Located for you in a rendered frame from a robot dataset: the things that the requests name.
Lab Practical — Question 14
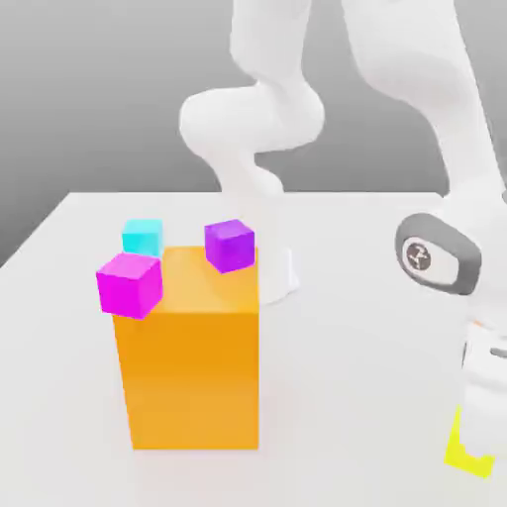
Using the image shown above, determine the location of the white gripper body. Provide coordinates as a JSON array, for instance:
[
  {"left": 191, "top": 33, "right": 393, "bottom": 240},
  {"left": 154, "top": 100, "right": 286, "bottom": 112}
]
[{"left": 460, "top": 323, "right": 507, "bottom": 397}]

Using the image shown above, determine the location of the large orange box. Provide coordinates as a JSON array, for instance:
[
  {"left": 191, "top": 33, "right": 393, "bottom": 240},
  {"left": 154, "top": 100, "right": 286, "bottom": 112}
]
[{"left": 112, "top": 246, "right": 261, "bottom": 452}]

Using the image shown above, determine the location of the small purple cube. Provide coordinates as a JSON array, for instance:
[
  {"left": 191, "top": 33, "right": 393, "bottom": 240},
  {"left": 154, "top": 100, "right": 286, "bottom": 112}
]
[{"left": 204, "top": 218, "right": 255, "bottom": 275}]

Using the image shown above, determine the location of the small magenta cube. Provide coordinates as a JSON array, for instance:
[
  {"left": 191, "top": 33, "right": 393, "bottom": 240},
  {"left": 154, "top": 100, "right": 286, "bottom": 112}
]
[{"left": 95, "top": 253, "right": 164, "bottom": 321}]

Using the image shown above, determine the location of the small yellow cube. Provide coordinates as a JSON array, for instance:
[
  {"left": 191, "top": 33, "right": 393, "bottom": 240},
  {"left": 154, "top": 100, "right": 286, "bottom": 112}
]
[{"left": 443, "top": 403, "right": 497, "bottom": 479}]

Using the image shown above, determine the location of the small cyan cube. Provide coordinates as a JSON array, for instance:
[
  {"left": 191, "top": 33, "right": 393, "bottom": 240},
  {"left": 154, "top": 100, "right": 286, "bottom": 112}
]
[{"left": 121, "top": 218, "right": 164, "bottom": 259}]

